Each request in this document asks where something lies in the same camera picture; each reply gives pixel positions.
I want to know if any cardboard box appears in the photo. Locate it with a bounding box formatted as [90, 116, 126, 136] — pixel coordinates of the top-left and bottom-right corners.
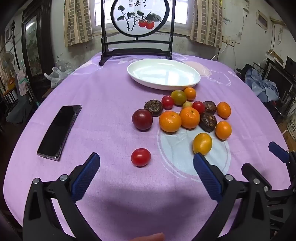
[269, 49, 284, 65]

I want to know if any white bucket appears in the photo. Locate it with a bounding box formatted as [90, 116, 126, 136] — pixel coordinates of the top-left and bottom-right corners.
[285, 113, 296, 137]

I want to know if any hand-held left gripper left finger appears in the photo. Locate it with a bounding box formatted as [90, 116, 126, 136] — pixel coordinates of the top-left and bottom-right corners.
[22, 152, 102, 241]

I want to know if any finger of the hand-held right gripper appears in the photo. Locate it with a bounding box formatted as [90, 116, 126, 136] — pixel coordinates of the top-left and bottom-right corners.
[268, 142, 296, 176]
[241, 163, 289, 205]

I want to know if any window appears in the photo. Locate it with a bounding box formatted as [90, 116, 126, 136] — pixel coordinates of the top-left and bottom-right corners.
[92, 0, 197, 36]

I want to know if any red cherry tomato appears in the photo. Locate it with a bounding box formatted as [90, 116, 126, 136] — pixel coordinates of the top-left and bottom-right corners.
[161, 95, 175, 110]
[192, 101, 206, 115]
[131, 148, 151, 167]

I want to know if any black monitor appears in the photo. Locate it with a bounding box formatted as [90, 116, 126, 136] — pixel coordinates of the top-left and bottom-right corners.
[266, 64, 294, 98]

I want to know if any dark purple tomato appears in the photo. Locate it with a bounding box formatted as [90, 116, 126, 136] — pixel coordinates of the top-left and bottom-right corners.
[132, 109, 153, 131]

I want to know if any yellow tomato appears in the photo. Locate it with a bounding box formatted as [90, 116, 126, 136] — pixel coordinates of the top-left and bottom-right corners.
[193, 133, 213, 156]

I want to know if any green-yellow tomato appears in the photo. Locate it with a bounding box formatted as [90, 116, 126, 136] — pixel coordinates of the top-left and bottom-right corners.
[171, 90, 187, 106]

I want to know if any beige checked curtain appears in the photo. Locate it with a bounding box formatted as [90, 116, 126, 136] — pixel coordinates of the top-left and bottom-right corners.
[190, 0, 223, 49]
[63, 0, 93, 47]

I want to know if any electric fan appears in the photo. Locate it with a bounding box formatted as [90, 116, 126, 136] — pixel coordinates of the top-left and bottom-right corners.
[0, 51, 15, 70]

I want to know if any framed wall picture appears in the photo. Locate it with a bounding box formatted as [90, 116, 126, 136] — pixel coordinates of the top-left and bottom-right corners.
[256, 9, 269, 32]

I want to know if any white cable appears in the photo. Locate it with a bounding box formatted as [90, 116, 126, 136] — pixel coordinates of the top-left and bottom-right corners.
[209, 43, 232, 61]

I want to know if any black smartphone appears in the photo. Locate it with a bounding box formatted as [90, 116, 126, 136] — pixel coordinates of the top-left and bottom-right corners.
[37, 105, 82, 162]

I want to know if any white oval plate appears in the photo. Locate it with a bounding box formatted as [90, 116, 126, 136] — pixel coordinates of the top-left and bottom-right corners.
[127, 59, 201, 91]

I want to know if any dark brown water chestnut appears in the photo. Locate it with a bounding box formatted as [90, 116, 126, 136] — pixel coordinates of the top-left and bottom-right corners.
[144, 100, 163, 117]
[199, 112, 217, 133]
[203, 101, 217, 115]

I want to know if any dark wooden cabinet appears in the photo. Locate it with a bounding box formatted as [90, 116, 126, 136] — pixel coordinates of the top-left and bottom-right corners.
[21, 0, 55, 79]

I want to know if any blue cloth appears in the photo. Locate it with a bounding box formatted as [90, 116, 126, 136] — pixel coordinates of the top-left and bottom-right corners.
[245, 68, 280, 102]

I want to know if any person's left hand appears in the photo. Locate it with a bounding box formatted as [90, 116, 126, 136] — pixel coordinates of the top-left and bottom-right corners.
[129, 232, 165, 241]

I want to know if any round painted screen black stand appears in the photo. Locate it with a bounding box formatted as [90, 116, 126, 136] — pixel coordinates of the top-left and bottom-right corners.
[99, 0, 173, 67]

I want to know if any clear plastic bag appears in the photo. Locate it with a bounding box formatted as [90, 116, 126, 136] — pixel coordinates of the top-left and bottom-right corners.
[44, 61, 77, 88]

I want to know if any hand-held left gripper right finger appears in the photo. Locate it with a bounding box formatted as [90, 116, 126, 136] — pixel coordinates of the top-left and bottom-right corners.
[193, 153, 271, 241]

